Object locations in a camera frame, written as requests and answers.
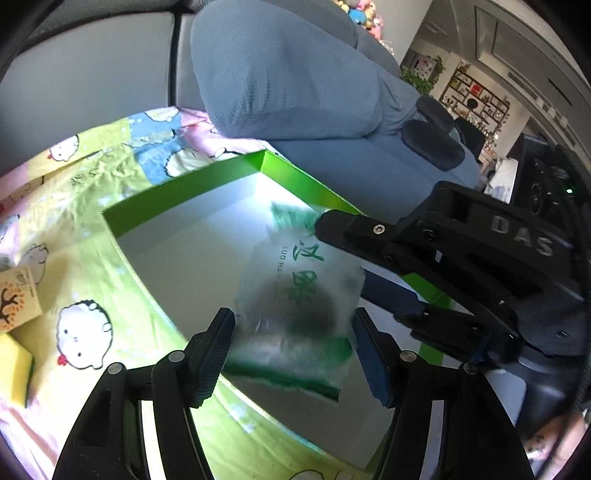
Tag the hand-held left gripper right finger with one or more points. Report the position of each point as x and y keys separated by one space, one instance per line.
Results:
x=373 y=367

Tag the small orange box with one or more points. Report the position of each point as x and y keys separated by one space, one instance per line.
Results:
x=18 y=300

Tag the cartoon printed blanket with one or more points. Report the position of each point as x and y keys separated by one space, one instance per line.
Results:
x=92 y=258

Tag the pile of colourful plush toys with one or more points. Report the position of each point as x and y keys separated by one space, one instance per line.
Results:
x=360 y=16

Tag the clear packet with green print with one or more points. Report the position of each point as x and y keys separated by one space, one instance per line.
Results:
x=295 y=295

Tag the person's right hand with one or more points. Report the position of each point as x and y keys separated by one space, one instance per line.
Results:
x=549 y=438

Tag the green leafy plant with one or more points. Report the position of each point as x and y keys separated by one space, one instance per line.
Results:
x=422 y=76

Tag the wall shelf with ornaments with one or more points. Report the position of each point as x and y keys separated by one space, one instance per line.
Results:
x=480 y=99

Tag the grey sofa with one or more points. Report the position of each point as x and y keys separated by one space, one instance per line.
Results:
x=92 y=60

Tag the green cardboard box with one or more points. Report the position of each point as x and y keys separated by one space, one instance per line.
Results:
x=194 y=244

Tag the blue-grey sofa cushion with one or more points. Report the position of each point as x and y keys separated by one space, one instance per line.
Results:
x=286 y=78

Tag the yellow sponge with green scourer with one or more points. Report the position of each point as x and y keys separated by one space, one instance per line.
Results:
x=14 y=369

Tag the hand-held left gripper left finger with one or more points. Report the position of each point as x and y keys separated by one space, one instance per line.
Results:
x=211 y=364

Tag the dark padded armrest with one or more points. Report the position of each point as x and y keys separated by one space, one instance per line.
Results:
x=436 y=115
x=434 y=145

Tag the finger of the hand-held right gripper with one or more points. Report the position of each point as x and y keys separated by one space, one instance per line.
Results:
x=355 y=235
x=392 y=295

